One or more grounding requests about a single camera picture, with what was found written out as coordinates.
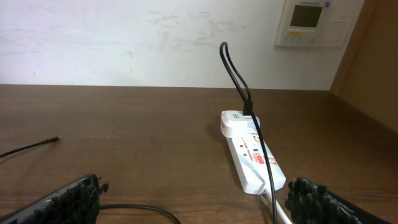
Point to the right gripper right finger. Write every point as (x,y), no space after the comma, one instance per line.
(312,203)

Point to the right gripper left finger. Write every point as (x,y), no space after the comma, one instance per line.
(77,202)

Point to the white power strip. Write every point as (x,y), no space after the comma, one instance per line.
(250,163)

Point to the brown wooden side panel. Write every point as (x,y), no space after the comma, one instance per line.
(367,75)

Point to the white USB wall charger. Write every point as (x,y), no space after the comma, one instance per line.
(234,124)

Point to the white wall control panel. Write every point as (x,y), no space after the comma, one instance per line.
(317,23)

